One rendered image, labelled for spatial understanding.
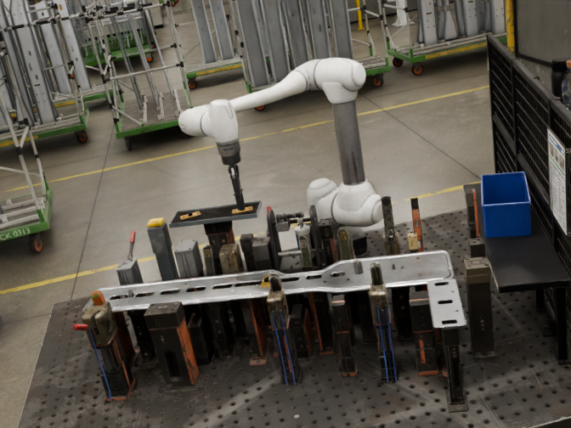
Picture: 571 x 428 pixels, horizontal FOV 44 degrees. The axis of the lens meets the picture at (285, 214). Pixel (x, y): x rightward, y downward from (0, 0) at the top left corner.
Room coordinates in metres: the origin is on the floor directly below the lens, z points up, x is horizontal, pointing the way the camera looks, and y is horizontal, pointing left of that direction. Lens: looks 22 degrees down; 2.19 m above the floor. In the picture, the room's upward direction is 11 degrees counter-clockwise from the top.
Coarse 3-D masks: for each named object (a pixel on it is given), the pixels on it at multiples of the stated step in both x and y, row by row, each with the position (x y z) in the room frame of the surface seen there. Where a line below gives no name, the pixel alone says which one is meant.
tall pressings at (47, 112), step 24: (0, 0) 9.79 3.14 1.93; (24, 0) 9.62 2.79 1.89; (0, 24) 9.70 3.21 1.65; (24, 24) 9.51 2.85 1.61; (0, 48) 9.51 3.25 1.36; (24, 48) 9.47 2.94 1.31; (24, 96) 9.64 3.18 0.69; (48, 96) 9.52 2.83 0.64; (0, 120) 9.34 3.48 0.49; (48, 120) 9.42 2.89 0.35
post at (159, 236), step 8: (152, 232) 2.70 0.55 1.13; (160, 232) 2.69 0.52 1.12; (168, 232) 2.74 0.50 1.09; (152, 240) 2.70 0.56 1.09; (160, 240) 2.69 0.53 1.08; (168, 240) 2.72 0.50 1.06; (152, 248) 2.70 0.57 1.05; (160, 248) 2.69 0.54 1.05; (168, 248) 2.70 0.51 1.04; (160, 256) 2.70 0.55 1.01; (168, 256) 2.69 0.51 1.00; (160, 264) 2.70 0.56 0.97; (168, 264) 2.70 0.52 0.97; (160, 272) 2.70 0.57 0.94; (168, 272) 2.70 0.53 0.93; (176, 272) 2.73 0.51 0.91
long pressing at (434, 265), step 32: (384, 256) 2.32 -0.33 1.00; (416, 256) 2.28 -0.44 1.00; (448, 256) 2.24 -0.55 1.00; (128, 288) 2.47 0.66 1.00; (160, 288) 2.42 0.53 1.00; (192, 288) 2.38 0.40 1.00; (224, 288) 2.32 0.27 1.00; (256, 288) 2.27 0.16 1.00; (288, 288) 2.23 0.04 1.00; (320, 288) 2.19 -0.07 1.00; (352, 288) 2.15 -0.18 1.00
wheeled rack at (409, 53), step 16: (384, 0) 10.32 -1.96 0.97; (384, 16) 10.31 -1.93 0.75; (416, 16) 10.34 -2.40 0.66; (480, 32) 10.00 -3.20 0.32; (400, 48) 9.82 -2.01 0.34; (416, 48) 9.74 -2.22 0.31; (432, 48) 9.53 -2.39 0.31; (464, 48) 9.48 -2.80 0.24; (400, 64) 10.25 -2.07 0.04; (416, 64) 9.47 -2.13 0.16
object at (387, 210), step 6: (384, 198) 2.39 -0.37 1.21; (390, 198) 2.37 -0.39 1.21; (384, 204) 2.35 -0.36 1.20; (390, 204) 2.37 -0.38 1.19; (384, 210) 2.37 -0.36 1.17; (390, 210) 2.37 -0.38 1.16; (384, 216) 2.37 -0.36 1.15; (390, 216) 2.38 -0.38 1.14; (384, 222) 2.37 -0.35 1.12; (390, 222) 2.37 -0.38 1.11; (390, 228) 2.37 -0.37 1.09
